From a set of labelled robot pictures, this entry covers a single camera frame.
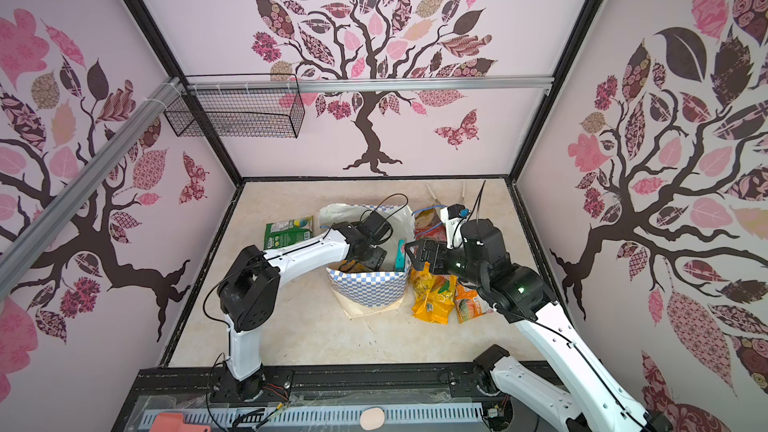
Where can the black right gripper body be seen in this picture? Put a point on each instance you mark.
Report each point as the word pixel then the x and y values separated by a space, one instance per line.
pixel 456 263

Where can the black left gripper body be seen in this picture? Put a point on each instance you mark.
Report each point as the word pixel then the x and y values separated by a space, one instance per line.
pixel 372 258

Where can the teal item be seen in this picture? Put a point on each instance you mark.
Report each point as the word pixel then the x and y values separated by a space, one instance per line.
pixel 401 256

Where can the red gold fruit snack bag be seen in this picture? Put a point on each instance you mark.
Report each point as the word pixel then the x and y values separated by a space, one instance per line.
pixel 428 224

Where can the yellow snack packet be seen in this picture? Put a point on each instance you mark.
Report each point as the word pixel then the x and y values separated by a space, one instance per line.
pixel 434 295

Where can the blue checkered paper bag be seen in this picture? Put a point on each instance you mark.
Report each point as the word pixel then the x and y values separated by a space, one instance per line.
pixel 376 291

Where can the orange snack packet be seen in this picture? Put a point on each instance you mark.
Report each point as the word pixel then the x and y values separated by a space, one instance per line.
pixel 469 305

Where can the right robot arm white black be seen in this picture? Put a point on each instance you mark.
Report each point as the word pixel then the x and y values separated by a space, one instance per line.
pixel 590 399

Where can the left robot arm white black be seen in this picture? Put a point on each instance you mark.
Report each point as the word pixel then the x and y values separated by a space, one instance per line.
pixel 249 291

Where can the metal tongs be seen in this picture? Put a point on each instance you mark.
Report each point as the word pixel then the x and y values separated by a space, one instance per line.
pixel 447 192

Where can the round beige sticker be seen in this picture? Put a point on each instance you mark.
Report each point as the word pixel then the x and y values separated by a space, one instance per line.
pixel 372 419

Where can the aluminium crossbar back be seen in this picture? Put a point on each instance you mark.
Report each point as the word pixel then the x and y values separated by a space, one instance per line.
pixel 372 84

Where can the aluminium crossbar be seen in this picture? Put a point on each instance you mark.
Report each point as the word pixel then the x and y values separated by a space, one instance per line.
pixel 24 251
pixel 372 84

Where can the red object at bottom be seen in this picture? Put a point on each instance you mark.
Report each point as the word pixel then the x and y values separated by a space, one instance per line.
pixel 175 422

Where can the aluminium crossbar left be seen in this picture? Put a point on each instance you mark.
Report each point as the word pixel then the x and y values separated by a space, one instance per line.
pixel 24 251

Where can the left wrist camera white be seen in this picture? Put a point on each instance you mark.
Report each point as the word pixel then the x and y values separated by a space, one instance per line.
pixel 376 228

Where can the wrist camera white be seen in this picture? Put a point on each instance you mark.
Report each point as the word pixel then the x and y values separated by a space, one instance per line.
pixel 376 228
pixel 452 217

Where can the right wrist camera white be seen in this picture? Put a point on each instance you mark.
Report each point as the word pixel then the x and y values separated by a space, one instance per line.
pixel 452 217

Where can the white slotted cable duct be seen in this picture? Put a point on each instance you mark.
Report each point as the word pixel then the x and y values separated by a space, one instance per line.
pixel 316 416

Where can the black wire mesh basket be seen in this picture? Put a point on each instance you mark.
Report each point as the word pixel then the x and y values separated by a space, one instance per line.
pixel 261 105

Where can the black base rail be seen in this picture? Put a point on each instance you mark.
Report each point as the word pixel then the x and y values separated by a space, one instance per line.
pixel 319 385

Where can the black metal frame post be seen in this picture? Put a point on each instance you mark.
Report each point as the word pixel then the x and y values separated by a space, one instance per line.
pixel 157 42

